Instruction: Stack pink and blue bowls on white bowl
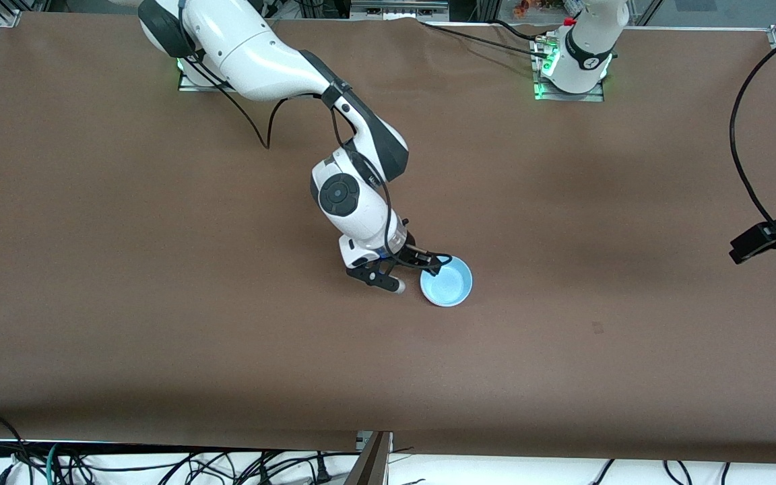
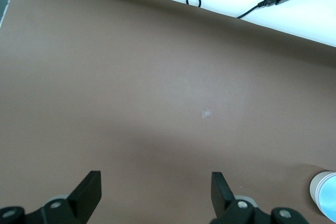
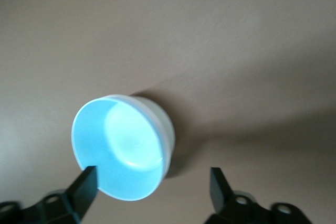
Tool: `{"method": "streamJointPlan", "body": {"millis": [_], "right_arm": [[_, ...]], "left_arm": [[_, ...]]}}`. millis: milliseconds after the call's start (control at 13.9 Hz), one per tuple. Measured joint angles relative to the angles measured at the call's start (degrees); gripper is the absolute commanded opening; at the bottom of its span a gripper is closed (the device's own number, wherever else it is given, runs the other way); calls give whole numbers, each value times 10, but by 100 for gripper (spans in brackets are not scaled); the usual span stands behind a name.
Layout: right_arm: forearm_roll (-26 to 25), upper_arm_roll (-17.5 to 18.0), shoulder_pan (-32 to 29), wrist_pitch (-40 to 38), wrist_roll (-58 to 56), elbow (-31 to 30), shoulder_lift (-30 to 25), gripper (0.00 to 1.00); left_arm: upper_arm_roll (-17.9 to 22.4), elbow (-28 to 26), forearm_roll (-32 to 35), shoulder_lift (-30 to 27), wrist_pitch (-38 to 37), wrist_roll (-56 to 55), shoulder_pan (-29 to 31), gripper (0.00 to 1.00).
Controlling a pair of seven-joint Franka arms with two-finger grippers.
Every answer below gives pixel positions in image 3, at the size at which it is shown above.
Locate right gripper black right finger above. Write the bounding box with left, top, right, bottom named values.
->
left=203, top=167, right=312, bottom=224

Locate blue bowl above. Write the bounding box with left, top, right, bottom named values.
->
left=72, top=95, right=165, bottom=201

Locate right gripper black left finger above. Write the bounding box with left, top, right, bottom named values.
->
left=0, top=166, right=100, bottom=224

